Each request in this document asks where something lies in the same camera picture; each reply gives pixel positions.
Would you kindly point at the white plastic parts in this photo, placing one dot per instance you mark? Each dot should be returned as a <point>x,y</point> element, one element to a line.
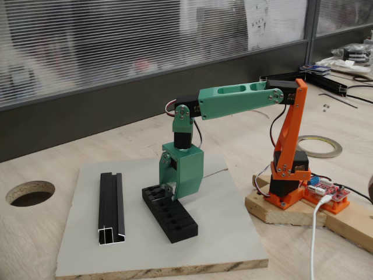
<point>354,66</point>

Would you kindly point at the dark round object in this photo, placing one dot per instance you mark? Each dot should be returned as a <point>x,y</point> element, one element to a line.
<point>371,189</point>

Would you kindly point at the red controller board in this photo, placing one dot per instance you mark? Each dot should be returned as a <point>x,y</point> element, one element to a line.
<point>329,189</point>

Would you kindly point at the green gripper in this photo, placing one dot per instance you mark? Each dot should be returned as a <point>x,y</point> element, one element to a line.
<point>190,170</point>

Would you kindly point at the grey window frame post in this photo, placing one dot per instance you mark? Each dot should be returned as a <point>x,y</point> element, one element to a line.
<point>310,26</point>

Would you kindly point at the stack of blue cards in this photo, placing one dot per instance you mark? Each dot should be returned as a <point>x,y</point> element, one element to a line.
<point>316,69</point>

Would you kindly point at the black slotted plastic block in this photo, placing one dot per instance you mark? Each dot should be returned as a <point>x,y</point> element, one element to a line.
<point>180,224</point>

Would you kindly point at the grey board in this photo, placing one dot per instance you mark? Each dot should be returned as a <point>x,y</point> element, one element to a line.
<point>218,227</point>

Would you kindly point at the black allen key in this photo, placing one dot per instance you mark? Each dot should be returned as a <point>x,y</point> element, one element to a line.
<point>326,94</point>

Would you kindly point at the black round device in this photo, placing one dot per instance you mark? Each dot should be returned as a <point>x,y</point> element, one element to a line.
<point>354,52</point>

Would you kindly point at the black angled frame profile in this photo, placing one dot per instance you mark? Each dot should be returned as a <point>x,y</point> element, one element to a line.
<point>326,83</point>

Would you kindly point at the black aluminium profile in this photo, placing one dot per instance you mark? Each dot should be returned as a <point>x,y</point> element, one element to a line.
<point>110,204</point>

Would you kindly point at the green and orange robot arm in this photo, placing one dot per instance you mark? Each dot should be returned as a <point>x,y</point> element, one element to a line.
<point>233,99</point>

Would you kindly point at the printed paper sheet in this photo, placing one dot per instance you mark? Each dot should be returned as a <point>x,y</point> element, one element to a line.
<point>258,20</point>

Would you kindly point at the tape roll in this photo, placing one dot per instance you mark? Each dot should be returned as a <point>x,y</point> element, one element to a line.
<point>335,151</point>

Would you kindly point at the wooden plank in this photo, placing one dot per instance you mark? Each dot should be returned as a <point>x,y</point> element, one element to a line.
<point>352,224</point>

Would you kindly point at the light wooden base block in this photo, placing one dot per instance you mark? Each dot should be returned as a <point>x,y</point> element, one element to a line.
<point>285,216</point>

